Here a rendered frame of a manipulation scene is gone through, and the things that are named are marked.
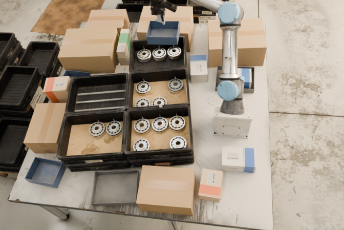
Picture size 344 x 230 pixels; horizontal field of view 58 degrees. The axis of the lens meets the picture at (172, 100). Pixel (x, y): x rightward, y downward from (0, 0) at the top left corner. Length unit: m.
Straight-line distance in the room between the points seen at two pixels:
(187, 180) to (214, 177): 0.18
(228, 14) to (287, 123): 1.53
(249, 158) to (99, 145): 0.92
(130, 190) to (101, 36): 1.19
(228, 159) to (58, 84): 1.23
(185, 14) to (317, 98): 1.50
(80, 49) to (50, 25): 1.85
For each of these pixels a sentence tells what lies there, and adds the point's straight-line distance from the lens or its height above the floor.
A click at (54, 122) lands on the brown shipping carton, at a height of 0.86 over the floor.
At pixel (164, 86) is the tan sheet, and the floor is 0.83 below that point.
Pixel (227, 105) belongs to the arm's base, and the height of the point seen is 0.93.
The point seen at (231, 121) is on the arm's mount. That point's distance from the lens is 1.90.
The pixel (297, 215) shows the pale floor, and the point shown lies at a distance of 2.70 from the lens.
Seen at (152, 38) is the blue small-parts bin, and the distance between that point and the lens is 2.05.
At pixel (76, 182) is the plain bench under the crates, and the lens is 2.11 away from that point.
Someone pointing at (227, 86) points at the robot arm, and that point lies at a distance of 1.75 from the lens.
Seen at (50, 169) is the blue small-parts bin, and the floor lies 0.70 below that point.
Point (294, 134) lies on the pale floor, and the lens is 2.97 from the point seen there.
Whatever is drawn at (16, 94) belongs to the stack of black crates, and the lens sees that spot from 3.00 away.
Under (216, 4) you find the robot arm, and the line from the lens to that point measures 1.93.
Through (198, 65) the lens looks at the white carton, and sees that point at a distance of 2.29.
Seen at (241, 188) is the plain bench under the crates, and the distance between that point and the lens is 1.95.
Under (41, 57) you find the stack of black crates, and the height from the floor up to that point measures 0.38.
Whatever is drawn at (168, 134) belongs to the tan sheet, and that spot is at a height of 0.83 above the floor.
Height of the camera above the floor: 2.54
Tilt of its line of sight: 56 degrees down
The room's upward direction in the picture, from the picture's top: 10 degrees counter-clockwise
